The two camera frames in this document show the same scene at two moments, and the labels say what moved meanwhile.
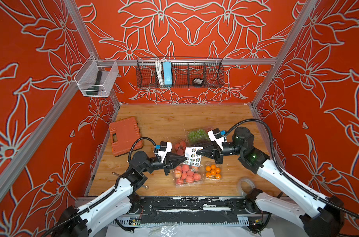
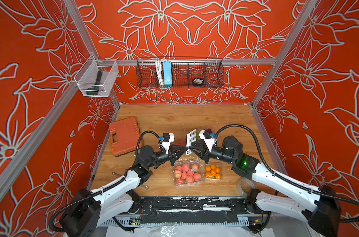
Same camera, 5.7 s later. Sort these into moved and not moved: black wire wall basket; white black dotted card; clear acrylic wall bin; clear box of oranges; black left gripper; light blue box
Moved: white black dotted card; black left gripper
Not moved: clear acrylic wall bin; black wire wall basket; light blue box; clear box of oranges
